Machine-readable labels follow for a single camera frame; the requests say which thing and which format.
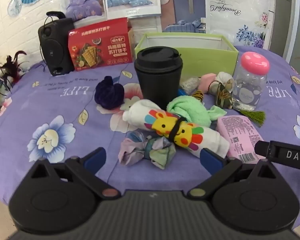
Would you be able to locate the black speaker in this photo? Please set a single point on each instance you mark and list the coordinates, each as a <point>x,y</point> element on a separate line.
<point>52,47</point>

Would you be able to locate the green fluffy towel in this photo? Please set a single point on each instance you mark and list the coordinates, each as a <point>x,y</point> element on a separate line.
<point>190,110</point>

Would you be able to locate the white floral bedding package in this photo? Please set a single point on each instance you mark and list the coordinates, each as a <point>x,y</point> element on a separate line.
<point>240,10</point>

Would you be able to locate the purple bedding wall poster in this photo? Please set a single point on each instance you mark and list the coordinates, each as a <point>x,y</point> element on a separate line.
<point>82,5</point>

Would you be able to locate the white cartoon towel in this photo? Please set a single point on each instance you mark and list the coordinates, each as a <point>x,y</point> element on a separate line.
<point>165,125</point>

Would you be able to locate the red cracker box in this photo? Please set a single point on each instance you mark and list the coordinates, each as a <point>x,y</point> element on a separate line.
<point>97,52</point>

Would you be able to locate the pink tissue packet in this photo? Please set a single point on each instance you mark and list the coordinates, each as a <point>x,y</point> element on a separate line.
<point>240,135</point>

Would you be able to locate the green cardboard box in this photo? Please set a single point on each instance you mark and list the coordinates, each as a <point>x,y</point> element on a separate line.
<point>205,60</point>

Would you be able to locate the purple floral tablecloth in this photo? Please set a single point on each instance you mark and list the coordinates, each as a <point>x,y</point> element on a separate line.
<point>65,105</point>

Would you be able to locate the pastel cloth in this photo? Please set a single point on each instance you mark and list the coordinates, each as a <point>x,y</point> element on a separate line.
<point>160,152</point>

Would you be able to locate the white cloth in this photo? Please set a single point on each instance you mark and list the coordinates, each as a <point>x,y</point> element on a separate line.
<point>223,76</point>

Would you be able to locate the clear jar with pink lid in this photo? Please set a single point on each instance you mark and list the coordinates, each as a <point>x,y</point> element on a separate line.
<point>252,62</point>

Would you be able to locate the dark purple cloth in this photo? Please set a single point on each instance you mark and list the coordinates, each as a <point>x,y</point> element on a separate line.
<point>108,92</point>

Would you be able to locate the dark feather decoration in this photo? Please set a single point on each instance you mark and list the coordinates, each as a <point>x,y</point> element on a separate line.
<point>11,66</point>

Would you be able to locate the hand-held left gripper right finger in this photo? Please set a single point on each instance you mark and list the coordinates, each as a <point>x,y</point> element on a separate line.
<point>210,161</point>

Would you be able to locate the bag of white beads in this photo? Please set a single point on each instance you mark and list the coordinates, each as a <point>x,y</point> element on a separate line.
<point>190,83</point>

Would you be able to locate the small pale paper fan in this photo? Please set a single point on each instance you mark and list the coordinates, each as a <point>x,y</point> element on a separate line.
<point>14,7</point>

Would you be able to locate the black cup with lid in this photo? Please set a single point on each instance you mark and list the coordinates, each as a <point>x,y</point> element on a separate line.
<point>157,80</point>

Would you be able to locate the pink sponge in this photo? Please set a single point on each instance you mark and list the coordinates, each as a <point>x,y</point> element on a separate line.
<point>206,82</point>

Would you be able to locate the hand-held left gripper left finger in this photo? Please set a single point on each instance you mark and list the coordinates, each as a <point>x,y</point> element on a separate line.
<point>96,158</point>

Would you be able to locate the brocade sachet with tassel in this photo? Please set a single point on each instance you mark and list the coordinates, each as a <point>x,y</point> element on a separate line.
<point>223,96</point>

